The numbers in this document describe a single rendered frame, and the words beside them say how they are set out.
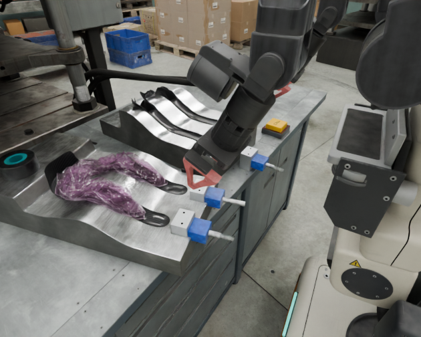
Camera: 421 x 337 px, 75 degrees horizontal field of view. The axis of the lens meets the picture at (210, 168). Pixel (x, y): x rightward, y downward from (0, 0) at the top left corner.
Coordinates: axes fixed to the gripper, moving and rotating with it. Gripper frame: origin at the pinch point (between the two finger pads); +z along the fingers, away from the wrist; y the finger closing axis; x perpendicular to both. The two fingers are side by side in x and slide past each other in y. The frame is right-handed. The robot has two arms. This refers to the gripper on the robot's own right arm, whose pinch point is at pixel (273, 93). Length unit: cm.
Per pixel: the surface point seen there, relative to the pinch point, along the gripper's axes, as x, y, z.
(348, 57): 41, -386, 73
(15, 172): -34, 57, 25
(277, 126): 7.9, -9.6, 13.9
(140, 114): -29.4, 19.3, 22.7
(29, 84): -108, -2, 79
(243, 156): 4.6, 14.9, 14.6
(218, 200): 6.1, 37.3, 11.3
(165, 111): -25.2, 11.6, 22.2
